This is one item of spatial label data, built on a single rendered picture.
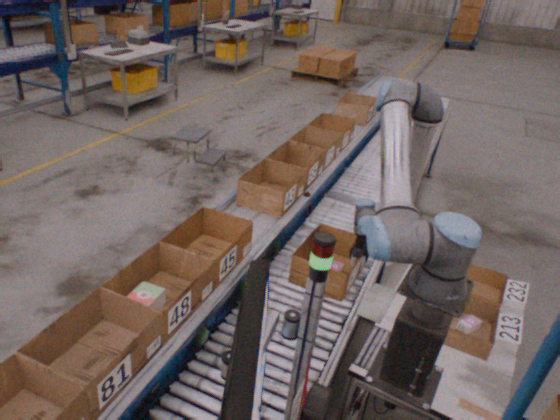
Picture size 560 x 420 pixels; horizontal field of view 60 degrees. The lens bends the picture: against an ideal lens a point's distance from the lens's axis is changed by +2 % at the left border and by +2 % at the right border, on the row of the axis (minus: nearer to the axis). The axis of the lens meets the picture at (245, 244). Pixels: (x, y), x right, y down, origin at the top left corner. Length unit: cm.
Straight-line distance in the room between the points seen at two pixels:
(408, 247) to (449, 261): 14
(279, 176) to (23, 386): 196
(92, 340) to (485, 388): 156
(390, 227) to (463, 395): 83
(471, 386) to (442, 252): 73
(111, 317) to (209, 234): 78
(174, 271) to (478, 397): 136
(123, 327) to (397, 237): 109
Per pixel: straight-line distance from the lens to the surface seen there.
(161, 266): 222
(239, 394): 85
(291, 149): 343
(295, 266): 237
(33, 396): 179
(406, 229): 162
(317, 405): 146
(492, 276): 280
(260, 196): 272
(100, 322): 199
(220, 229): 244
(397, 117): 188
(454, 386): 217
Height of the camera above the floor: 220
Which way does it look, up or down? 33 degrees down
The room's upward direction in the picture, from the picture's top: 5 degrees clockwise
